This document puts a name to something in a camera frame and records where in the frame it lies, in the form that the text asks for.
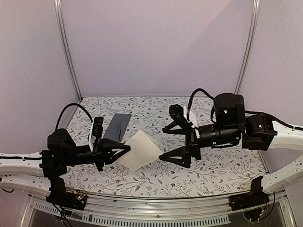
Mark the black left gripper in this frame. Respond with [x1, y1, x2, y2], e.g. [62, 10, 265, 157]
[62, 136, 131, 172]

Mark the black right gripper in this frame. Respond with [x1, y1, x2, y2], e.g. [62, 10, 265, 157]
[158, 120, 240, 168]

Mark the beige lined letter paper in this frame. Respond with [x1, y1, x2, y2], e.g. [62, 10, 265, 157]
[117, 130, 163, 171]

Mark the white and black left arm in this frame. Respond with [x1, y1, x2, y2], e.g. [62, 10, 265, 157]
[0, 129, 131, 205]

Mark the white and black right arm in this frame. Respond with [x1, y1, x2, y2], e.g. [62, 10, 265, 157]
[159, 93, 303, 168]

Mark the grey-blue envelope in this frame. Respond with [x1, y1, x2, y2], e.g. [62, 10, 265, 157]
[103, 113, 132, 142]

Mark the floral patterned table mat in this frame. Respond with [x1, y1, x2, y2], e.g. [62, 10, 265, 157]
[63, 96, 267, 198]

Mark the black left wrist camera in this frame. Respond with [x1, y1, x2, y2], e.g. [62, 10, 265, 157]
[91, 117, 104, 139]

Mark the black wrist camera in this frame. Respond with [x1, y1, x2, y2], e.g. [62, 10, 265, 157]
[91, 117, 104, 139]
[169, 104, 187, 128]

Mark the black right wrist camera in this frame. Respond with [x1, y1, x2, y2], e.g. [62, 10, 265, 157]
[169, 104, 187, 128]

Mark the black right camera cable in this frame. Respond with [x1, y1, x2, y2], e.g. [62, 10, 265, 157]
[187, 88, 217, 121]

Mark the black camera cable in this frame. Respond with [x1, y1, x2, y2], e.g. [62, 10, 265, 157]
[187, 88, 217, 121]
[53, 102, 95, 133]

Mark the black left camera cable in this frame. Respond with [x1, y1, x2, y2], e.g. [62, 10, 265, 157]
[53, 102, 95, 133]

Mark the aluminium slotted front rail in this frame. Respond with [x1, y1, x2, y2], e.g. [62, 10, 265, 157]
[20, 193, 296, 227]

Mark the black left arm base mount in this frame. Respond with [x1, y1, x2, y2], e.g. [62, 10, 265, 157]
[46, 190, 87, 210]

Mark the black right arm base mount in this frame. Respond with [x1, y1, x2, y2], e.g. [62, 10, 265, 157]
[229, 176, 269, 211]

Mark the left aluminium frame post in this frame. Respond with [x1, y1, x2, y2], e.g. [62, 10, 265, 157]
[53, 0, 83, 101]

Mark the aluminium frame post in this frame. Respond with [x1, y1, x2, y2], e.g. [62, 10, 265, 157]
[234, 0, 260, 95]
[53, 0, 83, 101]

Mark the right aluminium frame post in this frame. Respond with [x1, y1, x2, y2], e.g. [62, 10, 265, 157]
[234, 0, 260, 95]

